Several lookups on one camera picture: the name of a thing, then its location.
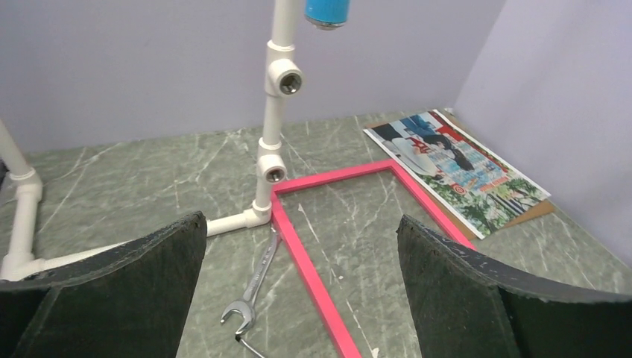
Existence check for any colourful printed photo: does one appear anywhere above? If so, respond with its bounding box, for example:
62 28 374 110
363 109 552 241

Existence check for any pink wooden photo frame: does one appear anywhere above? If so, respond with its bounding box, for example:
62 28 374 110
271 159 476 357

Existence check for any blue pipe fitting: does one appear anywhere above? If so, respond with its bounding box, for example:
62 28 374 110
304 0 350 31

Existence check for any yellow black screwdriver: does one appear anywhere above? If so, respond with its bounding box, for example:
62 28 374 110
235 336 265 358

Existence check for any brown fibreboard backing panel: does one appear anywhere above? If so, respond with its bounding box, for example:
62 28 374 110
365 109 557 242

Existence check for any silver combination wrench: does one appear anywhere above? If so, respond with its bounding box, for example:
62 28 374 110
220 228 280 336

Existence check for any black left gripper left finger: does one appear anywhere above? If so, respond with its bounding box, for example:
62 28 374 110
1 211 206 357

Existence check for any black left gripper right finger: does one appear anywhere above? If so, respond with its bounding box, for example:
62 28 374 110
397 215 631 357

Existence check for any white PVC pipe stand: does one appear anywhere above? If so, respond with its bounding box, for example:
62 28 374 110
1 1 303 281

